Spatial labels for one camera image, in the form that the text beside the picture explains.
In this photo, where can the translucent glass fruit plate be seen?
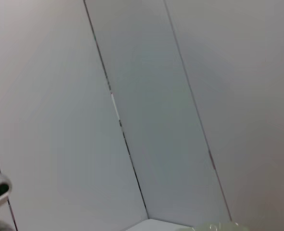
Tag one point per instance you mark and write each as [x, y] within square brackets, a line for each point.
[223, 227]

